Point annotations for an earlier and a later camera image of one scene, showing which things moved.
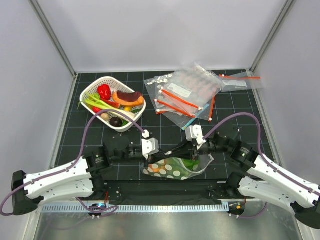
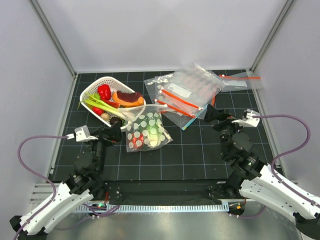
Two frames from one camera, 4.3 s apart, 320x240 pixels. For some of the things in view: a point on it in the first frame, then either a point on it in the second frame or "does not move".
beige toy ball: (105, 116) does not move
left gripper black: (152, 159) → (114, 134)
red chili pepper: (96, 110) does not move
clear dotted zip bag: (178, 168) → (146, 129)
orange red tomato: (157, 170) → (138, 142)
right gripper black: (185, 150) → (212, 113)
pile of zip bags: (186, 94) does not move
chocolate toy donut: (115, 122) does not move
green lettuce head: (192, 165) → (153, 131)
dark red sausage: (128, 96) does not move
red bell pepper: (104, 91) does not move
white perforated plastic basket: (110, 93) does not move
